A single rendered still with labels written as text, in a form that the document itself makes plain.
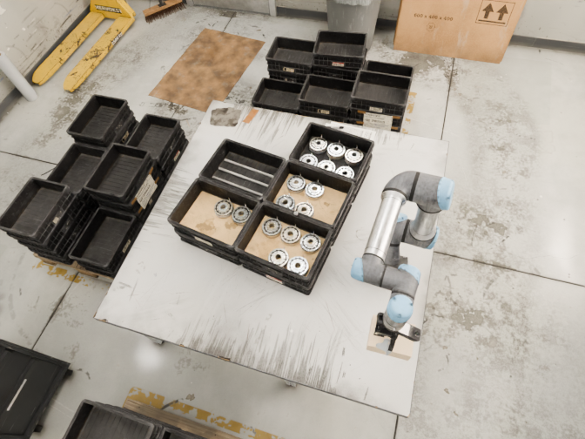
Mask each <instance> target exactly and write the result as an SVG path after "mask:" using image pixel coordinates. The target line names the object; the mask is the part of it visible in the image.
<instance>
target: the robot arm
mask: <svg viewBox="0 0 585 439"><path fill-rule="evenodd" d="M453 195H454V181H453V180H452V179H448V178H446V177H440V176H436V175H432V174H428V173H424V172H417V171H404V172H401V173H399V174H397V175H395V176H394V177H393V178H391V179H390V180H389V181H388V182H387V184H386V185H385V186H384V188H383V190H382V193H381V195H380V198H381V200H382V201H381V203H380V208H379V211H378V213H377V216H376V219H375V221H374V223H373V228H372V231H371V233H370V235H369V238H368V241H367V244H366V248H365V251H364V253H363V255H362V258H359V257H356V258H355V259H354V261H353V265H352V268H351V277H352V278H354V279H356V280H359V281H361V282H365V283H368V284H371V285H374V286H376V287H381V288H385V289H387V290H390V291H392V292H391V295H390V299H389V302H388V304H387V309H386V311H385V313H382V312H379V313H378V314H377V316H376V317H377V321H376V327H375V330H374V333H373V335H376V336H380V337H385V336H386V337H390V338H391V339H388V338H386V339H384V341H383V342H382V343H377V344H376V348H379V349H381V350H383V351H385V352H386V355H389V354H391V353H392V351H393V348H394V344H395V341H396V340H397V338H398V335H400V336H403V337H405V338H407V339H408V340H410V341H420V334H421V330H420V329H419V328H417V327H415V326H413V325H411V324H409V323H407V321H408V320H409V319H410V318H411V316H412V314H413V310H414V299H415V295H416V292H417V289H418V286H419V284H420V283H419V282H420V270H419V269H418V268H417V267H414V266H412V265H406V264H402V265H400V266H399V268H398V269H397V268H393V267H388V266H385V265H383V264H388V265H396V264H399V262H400V243H401V242H402V243H406V244H408V245H412V246H416V247H421V248H423V249H428V250H430V249H432V248H433V247H434V245H435V242H436V241H437V239H438V236H439V232H440V229H439V227H438V226H436V225H435V222H436V220H437V218H438V215H439V213H440V212H441V211H442V210H443V211H444V210H446V211H447V210H449V208H450V206H451V203H452V199H453ZM407 201H410V202H413V203H416V205H417V207H418V209H417V213H416V216H415V219H414V220H412V219H408V218H407V215H406V214H404V213H401V212H400V209H401V207H402V206H404V205H405V204H406V202H407ZM376 333H377V334H376ZM388 342H389V344H388Z"/></svg>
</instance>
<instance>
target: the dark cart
mask: <svg viewBox="0 0 585 439"><path fill-rule="evenodd" d="M69 366H70V363H69V362H67V361H62V360H59V359H58V358H55V357H52V356H49V355H45V354H42V353H40V352H37V351H35V350H32V349H29V348H26V347H23V346H20V345H17V344H15V343H12V342H9V341H6V340H3V339H0V439H30V437H31V435H32V433H33V432H41V430H42V428H43V426H41V425H38V422H39V421H40V419H41V417H42V415H43V413H44V411H45V410H46V408H47V406H48V404H49V402H50V400H51V398H52V396H53V395H54V393H55V392H56V390H57V387H58V385H59V383H60V382H61V381H62V379H63V377H64V375H71V374H72V371H73V370H70V369H68V367H69Z"/></svg>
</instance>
